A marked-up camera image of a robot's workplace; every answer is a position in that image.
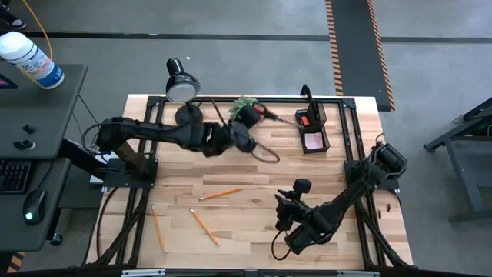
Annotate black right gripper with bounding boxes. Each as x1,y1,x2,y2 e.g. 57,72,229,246
274,178,313,234

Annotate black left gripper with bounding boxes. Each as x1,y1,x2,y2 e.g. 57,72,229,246
224,104,264,155

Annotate scissors with red-black handles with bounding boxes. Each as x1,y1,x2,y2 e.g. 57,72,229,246
251,102,304,128

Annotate orange pencil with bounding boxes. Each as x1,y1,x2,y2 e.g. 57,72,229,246
189,208,221,247
198,187,244,202
151,204,166,253

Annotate pink sticky note pad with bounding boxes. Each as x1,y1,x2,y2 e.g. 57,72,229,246
304,132,324,150

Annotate black mesh desk organizer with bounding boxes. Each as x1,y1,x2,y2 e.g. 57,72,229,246
294,100,331,155

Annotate green potted plant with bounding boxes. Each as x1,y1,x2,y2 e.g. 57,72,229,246
229,95,259,120

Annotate black desk lamp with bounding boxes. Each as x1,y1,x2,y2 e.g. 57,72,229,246
165,57,204,126

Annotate black hazard-striped floor mat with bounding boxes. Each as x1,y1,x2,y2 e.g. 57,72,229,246
324,0,396,112

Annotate white box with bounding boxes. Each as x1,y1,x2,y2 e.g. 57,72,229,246
89,152,113,185

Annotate grey metal table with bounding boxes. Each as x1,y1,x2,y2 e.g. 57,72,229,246
424,96,492,225

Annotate black side desk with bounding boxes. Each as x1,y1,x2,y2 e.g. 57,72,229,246
0,63,88,253

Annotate black computer mouse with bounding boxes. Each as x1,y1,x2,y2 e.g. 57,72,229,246
22,189,48,227

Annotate white wipes canister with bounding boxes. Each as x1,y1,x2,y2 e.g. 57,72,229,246
0,31,65,90

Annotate black keyboard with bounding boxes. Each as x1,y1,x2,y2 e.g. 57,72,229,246
0,159,32,195

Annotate dark device with pink screen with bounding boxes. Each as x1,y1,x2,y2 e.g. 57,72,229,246
0,74,18,91

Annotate person's shoe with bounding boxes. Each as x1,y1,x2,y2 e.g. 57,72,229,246
0,4,28,30

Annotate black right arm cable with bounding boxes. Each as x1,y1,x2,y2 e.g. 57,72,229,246
271,229,293,262

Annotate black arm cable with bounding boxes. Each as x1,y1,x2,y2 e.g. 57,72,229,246
271,229,293,262
251,141,281,165

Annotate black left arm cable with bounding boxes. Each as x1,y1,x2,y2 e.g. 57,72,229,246
251,141,281,165

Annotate black aluminium frame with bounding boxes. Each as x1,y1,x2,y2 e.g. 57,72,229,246
82,94,414,277

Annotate black curved bracket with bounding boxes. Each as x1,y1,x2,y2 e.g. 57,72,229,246
299,83,314,103

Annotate yellow cable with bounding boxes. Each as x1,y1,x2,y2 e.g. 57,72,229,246
21,0,54,84

